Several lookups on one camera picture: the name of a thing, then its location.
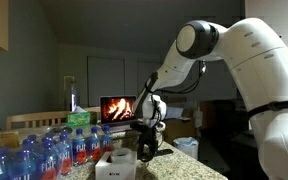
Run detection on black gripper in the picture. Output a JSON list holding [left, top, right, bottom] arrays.
[[130, 120, 162, 164]]

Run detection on black remote-like object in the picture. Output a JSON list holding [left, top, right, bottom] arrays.
[[154, 148, 175, 158]]

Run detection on white box with black print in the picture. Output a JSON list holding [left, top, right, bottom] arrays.
[[94, 150, 138, 180]]

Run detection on Fiji water bottle blue cap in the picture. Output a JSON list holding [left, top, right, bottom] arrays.
[[71, 128, 88, 167], [86, 126, 102, 162], [100, 125, 113, 154]]

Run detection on wrapped Fiji water bottle pack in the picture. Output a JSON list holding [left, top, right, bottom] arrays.
[[0, 133, 73, 180]]

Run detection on small wooden box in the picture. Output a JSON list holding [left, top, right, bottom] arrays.
[[0, 130, 20, 150]]

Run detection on brown wooden side cabinet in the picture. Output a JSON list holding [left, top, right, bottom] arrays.
[[164, 117, 198, 145]]

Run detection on white trash bin with bag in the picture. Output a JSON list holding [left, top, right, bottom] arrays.
[[172, 136, 200, 161]]

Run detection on laptop showing fireplace video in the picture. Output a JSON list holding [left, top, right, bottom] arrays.
[[99, 95, 140, 134]]

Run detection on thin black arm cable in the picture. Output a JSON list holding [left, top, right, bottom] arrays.
[[145, 59, 208, 96]]

